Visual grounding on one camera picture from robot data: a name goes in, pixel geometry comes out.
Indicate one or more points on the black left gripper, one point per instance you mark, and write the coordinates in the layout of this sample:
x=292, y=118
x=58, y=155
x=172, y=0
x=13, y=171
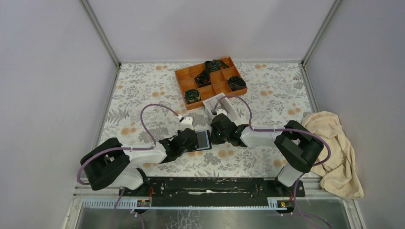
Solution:
x=192, y=147

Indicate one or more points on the rolled black belt right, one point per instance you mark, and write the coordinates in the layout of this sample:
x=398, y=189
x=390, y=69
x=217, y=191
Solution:
x=236, y=83

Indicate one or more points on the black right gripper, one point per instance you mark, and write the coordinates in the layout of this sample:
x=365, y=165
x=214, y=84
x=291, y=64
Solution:
x=214, y=140

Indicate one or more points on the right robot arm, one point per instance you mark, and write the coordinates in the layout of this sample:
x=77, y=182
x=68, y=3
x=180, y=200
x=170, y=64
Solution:
x=298, y=146

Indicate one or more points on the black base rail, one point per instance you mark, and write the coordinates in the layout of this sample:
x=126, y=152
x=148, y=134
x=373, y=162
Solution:
x=209, y=192

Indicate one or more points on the black leather card holder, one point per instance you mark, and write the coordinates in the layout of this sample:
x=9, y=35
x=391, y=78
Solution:
x=202, y=142

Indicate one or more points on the rolled black belt front-left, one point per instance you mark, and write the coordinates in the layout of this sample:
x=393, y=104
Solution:
x=191, y=96

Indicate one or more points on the rolled black belt top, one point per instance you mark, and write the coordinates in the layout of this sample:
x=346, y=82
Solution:
x=215, y=65

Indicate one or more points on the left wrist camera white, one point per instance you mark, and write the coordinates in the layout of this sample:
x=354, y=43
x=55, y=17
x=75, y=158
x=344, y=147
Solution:
x=186, y=123

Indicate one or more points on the white slotted cable duct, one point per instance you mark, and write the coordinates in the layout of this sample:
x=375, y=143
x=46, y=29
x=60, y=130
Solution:
x=110, y=203

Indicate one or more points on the rolled black belt middle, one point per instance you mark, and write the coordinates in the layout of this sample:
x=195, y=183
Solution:
x=203, y=79

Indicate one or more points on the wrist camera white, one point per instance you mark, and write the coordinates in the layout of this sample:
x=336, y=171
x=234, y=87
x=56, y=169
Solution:
x=186, y=123
x=221, y=112

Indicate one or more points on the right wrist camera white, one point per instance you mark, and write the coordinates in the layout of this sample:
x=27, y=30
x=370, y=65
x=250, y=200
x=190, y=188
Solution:
x=221, y=112

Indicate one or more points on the beige crumpled cloth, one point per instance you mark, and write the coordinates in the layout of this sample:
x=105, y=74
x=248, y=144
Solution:
x=338, y=173

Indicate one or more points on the white plastic card box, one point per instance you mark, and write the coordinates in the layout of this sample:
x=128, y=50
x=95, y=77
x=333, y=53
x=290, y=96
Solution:
x=219, y=101

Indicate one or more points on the orange wooden divided tray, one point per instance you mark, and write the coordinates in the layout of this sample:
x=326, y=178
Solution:
x=185, y=79

